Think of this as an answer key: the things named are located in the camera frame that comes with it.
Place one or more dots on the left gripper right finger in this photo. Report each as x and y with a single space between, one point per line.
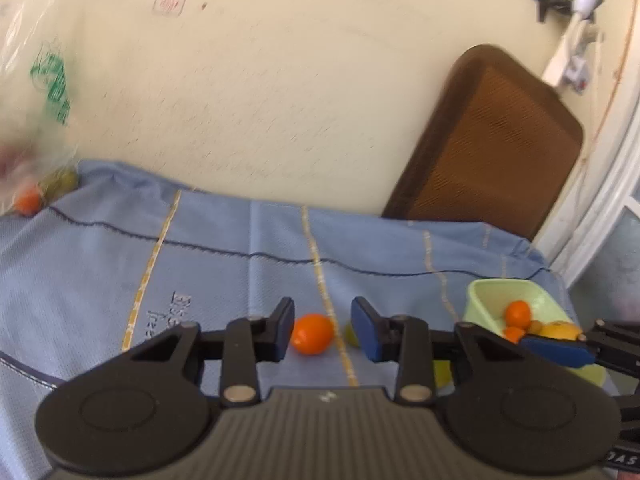
505 406

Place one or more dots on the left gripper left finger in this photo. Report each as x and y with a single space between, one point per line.
153 404

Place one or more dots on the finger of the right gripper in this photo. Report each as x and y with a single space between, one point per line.
611 344

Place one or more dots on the large yellow grapefruit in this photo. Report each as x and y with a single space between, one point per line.
560 330

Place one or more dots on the small back tangerine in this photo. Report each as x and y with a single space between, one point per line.
514 334

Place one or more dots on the orange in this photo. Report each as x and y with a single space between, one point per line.
518 314

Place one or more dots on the green lime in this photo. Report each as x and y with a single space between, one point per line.
442 374
350 335

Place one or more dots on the small orange tangerine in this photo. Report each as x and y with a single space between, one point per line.
312 334

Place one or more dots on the light green plastic basket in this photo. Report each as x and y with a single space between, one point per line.
487 300

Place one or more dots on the blue checked tablecloth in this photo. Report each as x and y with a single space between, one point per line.
128 255

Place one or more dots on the brown woven chair mat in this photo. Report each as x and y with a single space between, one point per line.
498 148

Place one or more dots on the orange fruit by bag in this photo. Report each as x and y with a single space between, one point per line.
29 202

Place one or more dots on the green fruit by bag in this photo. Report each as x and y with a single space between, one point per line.
61 182

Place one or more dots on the clear plastic bag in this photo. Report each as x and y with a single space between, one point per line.
35 100

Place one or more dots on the white window frame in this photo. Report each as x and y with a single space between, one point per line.
600 188

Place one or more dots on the wall sticker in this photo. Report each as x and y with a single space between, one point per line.
172 8

